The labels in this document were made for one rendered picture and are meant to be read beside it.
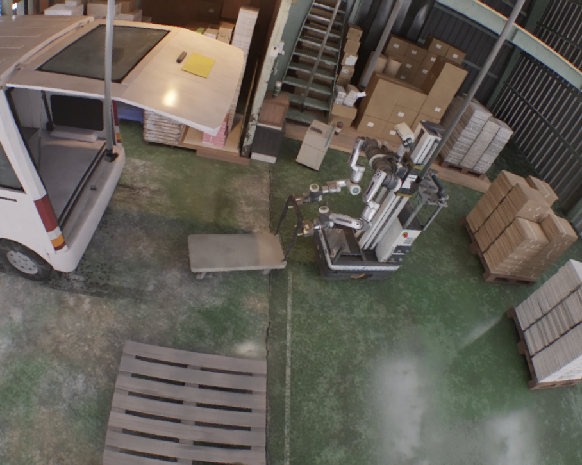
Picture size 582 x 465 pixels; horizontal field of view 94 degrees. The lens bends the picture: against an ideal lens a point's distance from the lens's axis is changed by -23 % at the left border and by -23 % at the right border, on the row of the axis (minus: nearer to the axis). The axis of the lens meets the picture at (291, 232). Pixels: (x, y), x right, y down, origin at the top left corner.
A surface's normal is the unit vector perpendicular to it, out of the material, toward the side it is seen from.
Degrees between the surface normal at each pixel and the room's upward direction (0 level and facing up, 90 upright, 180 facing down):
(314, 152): 90
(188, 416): 0
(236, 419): 0
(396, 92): 90
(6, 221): 90
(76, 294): 0
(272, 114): 90
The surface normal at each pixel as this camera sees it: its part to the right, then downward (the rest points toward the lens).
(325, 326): 0.27, -0.66
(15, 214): 0.02, 0.73
